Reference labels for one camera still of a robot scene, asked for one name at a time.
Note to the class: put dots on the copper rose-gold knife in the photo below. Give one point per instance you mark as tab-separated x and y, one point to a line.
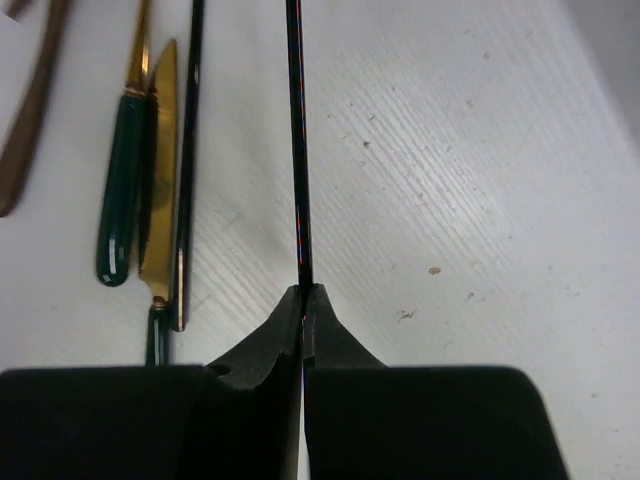
22	139

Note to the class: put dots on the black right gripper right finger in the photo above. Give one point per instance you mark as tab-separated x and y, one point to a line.
366	420

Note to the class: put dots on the gold fork black handle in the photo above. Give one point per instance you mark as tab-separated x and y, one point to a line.
117	219

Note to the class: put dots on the black chopstick short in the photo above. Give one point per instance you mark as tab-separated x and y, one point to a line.
182	264

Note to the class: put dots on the gold knife black handle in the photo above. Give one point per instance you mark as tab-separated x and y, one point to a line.
158	180

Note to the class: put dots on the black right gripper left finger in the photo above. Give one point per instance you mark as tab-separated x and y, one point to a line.
234	418

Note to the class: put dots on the black chopstick long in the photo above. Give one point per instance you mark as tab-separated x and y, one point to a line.
299	148

